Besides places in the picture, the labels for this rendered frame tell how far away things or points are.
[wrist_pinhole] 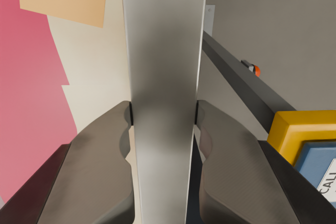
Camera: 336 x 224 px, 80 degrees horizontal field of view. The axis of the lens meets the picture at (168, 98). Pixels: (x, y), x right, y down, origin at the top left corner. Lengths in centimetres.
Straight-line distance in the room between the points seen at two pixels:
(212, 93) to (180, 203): 115
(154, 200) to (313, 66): 141
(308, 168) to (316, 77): 133
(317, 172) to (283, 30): 111
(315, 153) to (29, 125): 26
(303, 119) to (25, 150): 26
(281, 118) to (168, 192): 14
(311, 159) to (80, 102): 22
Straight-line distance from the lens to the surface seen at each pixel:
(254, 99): 39
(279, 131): 25
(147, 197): 17
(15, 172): 24
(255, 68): 53
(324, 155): 26
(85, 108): 17
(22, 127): 20
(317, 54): 149
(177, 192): 17
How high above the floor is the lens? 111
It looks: 61 degrees down
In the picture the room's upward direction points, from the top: 173 degrees clockwise
